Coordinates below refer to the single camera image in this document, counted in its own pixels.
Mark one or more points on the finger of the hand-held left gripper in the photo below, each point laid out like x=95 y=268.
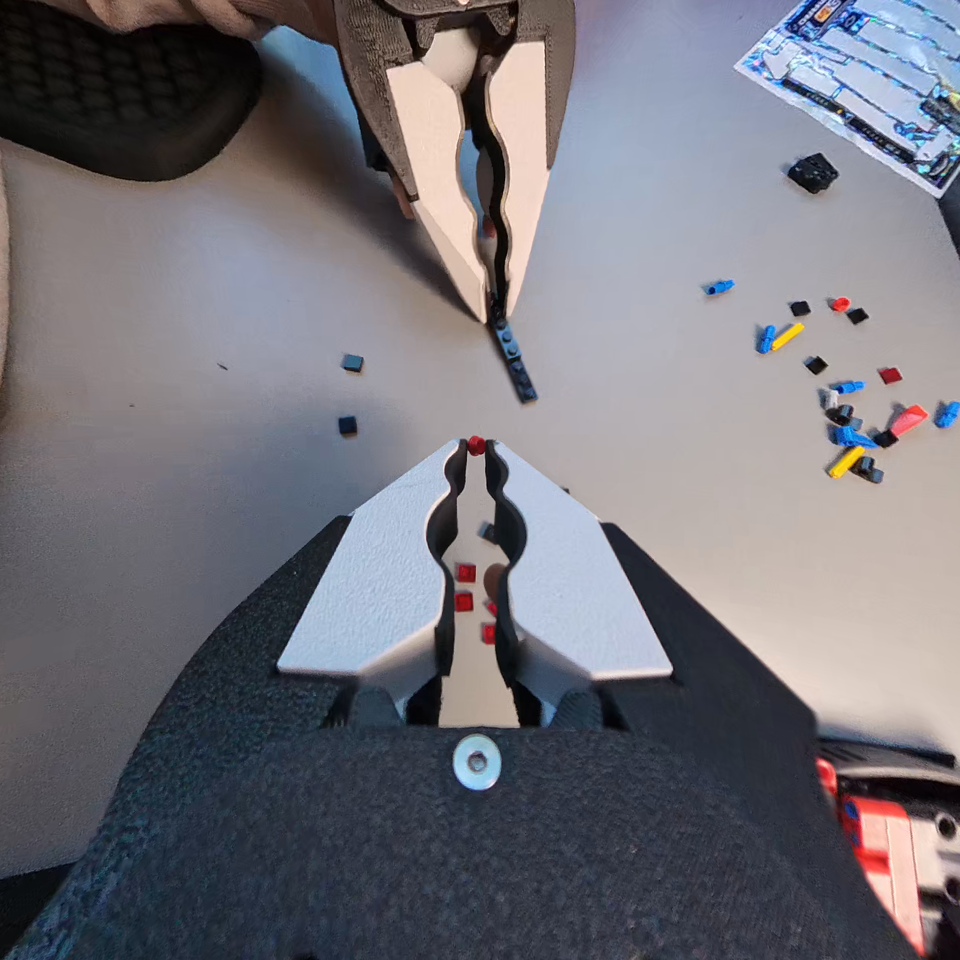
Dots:
x=525 y=150
x=431 y=172

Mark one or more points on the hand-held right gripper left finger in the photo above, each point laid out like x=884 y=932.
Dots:
x=360 y=600

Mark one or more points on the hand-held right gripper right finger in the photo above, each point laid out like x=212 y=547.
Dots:
x=585 y=600

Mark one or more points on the long black lego plate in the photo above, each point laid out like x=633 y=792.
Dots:
x=516 y=367

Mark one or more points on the person's left forearm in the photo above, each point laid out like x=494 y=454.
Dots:
x=225 y=15

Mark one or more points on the small black studded lego piece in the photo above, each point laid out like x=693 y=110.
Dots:
x=487 y=533

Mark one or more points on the blue lego pin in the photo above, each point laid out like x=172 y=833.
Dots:
x=847 y=387
x=718 y=286
x=946 y=414
x=765 y=339

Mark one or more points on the black lego connector piece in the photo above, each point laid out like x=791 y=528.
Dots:
x=868 y=470
x=841 y=415

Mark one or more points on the blue curved lego slope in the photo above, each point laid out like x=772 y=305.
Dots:
x=851 y=436

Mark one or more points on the grey lego connector piece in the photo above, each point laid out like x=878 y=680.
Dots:
x=830 y=399

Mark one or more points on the black hollow square lego piece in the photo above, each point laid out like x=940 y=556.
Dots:
x=885 y=439
x=816 y=365

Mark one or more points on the red lego wedge piece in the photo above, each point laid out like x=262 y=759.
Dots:
x=910 y=420

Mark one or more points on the red square lego tile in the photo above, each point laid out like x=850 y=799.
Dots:
x=890 y=375

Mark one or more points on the red black lego car model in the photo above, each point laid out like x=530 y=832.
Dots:
x=885 y=847

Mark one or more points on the person's left hand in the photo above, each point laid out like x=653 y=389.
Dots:
x=407 y=204

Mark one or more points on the black chair seat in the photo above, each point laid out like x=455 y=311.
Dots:
x=112 y=97

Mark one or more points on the shiny sticker sheet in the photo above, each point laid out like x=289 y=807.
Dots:
x=862 y=67

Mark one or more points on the black lego bracket piece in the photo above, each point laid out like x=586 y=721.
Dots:
x=814 y=172

